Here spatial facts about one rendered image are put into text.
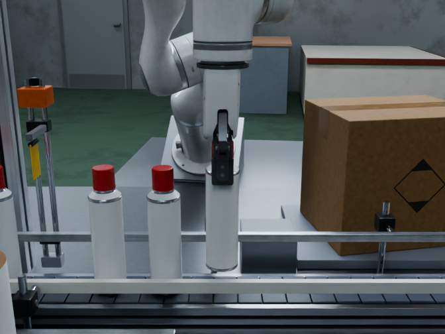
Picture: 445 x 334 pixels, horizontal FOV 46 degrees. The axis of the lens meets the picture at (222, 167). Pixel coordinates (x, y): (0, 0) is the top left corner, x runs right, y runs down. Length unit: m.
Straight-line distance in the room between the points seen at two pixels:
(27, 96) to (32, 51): 8.61
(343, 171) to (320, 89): 5.31
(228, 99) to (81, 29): 8.38
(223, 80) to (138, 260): 0.49
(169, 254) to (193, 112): 0.60
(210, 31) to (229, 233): 0.30
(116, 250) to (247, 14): 0.40
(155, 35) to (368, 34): 7.54
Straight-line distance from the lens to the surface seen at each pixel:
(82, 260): 1.11
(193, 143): 1.46
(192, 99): 1.35
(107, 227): 0.83
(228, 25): 0.72
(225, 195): 0.79
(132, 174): 1.62
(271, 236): 0.87
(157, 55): 1.21
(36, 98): 0.88
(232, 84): 0.72
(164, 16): 1.19
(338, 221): 1.06
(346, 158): 1.00
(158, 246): 0.83
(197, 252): 1.11
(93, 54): 9.05
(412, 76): 6.45
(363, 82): 6.36
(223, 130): 0.72
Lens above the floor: 1.32
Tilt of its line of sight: 17 degrees down
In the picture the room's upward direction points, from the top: straight up
